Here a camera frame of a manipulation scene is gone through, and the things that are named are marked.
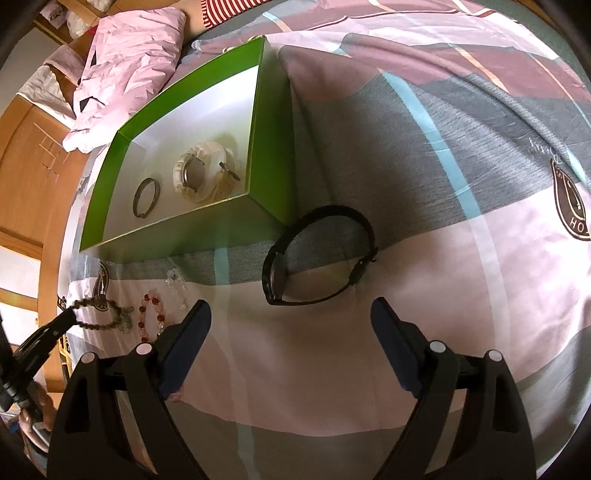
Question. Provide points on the white plastic bag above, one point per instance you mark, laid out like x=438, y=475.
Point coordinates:
x=81, y=18

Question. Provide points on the dark metal bangle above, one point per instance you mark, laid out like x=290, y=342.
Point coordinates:
x=143, y=215

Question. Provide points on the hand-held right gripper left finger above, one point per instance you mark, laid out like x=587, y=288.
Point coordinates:
x=184, y=344

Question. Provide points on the green cardboard box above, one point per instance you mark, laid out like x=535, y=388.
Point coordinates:
x=272, y=138

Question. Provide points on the pink grey patchwork bedsheet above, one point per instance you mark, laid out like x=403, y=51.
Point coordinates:
x=415, y=230

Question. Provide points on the black wristwatch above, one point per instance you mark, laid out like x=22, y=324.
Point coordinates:
x=268, y=277

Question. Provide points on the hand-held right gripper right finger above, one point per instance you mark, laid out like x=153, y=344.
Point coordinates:
x=392, y=344

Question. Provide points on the wooden cabinet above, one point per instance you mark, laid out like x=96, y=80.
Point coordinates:
x=27, y=161

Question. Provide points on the red white striped cloth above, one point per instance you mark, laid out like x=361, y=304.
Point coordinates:
x=221, y=9

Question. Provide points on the person's left hand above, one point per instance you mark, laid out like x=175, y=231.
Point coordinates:
x=37, y=415

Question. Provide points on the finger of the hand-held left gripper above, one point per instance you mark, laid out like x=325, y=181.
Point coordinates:
x=48, y=334

